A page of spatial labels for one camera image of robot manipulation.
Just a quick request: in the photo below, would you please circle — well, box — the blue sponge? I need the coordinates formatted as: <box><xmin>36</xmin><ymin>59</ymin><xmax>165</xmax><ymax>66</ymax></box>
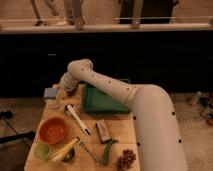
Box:
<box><xmin>44</xmin><ymin>88</ymin><xmax>58</xmax><ymax>99</ymax></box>

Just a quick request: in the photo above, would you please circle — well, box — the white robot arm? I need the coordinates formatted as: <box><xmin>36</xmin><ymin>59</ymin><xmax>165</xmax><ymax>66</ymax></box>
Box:
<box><xmin>59</xmin><ymin>59</ymin><xmax>188</xmax><ymax>171</ymax></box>

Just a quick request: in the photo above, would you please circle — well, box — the white paper cup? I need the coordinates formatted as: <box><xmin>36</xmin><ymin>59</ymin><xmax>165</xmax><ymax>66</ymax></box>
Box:
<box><xmin>45</xmin><ymin>99</ymin><xmax>61</xmax><ymax>110</ymax></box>

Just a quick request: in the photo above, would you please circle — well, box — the small green cup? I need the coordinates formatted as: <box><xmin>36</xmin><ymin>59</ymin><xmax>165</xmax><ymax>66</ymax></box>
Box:
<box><xmin>34</xmin><ymin>143</ymin><xmax>51</xmax><ymax>160</ymax></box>

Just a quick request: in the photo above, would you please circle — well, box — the dark red bowl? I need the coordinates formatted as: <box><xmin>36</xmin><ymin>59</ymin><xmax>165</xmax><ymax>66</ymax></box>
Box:
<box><xmin>66</xmin><ymin>89</ymin><xmax>77</xmax><ymax>96</ymax></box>

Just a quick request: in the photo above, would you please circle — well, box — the green plastic tray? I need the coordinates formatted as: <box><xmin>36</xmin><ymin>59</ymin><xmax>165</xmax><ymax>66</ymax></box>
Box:
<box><xmin>81</xmin><ymin>83</ymin><xmax>130</xmax><ymax>114</ymax></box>

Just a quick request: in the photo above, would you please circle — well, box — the orange bowl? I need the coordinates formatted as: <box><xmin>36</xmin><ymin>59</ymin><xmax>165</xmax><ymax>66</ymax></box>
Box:
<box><xmin>39</xmin><ymin>117</ymin><xmax>68</xmax><ymax>145</ymax></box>

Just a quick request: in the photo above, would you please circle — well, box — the wooden block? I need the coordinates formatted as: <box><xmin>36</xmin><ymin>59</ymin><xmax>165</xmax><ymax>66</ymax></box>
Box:
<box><xmin>96</xmin><ymin>120</ymin><xmax>111</xmax><ymax>144</ymax></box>

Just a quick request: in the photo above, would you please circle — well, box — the dark metal scoop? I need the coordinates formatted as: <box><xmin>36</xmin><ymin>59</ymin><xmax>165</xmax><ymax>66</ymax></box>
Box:
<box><xmin>63</xmin><ymin>148</ymin><xmax>75</xmax><ymax>162</ymax></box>

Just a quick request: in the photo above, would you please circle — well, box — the bunch of purple grapes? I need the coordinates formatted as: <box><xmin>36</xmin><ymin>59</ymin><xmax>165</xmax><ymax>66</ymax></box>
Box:
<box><xmin>116</xmin><ymin>149</ymin><xmax>136</xmax><ymax>171</ymax></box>

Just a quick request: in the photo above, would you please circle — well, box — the white handled utensil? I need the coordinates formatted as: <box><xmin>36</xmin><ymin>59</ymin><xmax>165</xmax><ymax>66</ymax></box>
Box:
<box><xmin>65</xmin><ymin>104</ymin><xmax>91</xmax><ymax>136</ymax></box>

